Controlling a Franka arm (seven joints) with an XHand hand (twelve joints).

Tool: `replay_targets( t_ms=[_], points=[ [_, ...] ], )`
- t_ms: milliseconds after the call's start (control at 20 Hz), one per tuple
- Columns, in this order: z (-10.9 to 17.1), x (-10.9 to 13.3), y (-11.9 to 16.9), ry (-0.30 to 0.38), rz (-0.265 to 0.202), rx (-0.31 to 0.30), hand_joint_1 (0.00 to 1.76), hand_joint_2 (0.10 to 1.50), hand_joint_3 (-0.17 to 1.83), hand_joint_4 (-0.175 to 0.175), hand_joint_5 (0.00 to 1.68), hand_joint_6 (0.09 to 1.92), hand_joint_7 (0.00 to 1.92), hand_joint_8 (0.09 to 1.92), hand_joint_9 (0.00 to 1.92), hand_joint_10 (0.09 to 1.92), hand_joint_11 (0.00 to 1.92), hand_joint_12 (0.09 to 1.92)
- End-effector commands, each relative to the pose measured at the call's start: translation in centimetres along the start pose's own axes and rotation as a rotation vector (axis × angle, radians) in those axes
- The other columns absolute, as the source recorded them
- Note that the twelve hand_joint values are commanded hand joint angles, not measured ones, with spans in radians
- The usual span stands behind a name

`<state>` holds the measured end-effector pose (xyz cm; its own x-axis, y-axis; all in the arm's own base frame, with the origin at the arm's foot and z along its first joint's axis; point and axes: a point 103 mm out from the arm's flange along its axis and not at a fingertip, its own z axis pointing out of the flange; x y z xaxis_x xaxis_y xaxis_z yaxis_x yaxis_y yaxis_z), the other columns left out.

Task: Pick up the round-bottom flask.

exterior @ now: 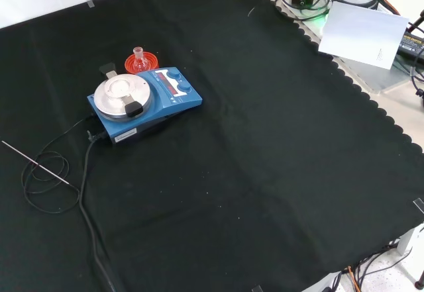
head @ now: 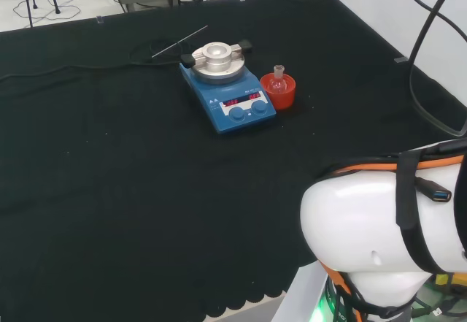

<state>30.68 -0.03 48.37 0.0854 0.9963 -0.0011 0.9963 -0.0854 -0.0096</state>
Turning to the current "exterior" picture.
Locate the clear round-bottom flask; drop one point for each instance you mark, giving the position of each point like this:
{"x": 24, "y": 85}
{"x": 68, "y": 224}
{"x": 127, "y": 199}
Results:
{"x": 141, "y": 63}

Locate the black cloth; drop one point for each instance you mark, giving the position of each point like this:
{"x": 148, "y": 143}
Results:
{"x": 265, "y": 139}

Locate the blue base heater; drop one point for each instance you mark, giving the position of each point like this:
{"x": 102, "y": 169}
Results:
{"x": 167, "y": 101}

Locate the clear tape piece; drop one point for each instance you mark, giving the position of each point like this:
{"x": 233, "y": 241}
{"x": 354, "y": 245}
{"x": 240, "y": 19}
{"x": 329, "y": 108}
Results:
{"x": 419, "y": 205}
{"x": 256, "y": 289}
{"x": 90, "y": 4}

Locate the thin metal probe rod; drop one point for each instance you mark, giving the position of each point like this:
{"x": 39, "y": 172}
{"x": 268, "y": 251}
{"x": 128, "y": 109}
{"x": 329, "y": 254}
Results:
{"x": 36, "y": 164}

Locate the pale board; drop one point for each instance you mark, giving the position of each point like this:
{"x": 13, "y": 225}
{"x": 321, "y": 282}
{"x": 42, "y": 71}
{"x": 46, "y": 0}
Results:
{"x": 361, "y": 33}

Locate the black power adapter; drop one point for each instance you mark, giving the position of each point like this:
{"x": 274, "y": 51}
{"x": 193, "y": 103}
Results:
{"x": 412, "y": 45}

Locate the white table leg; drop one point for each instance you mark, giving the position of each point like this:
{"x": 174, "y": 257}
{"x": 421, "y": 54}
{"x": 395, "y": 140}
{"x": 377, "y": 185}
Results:
{"x": 405, "y": 242}

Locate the grey metal base plate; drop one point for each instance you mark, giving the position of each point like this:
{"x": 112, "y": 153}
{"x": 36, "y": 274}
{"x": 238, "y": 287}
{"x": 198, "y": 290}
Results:
{"x": 367, "y": 73}

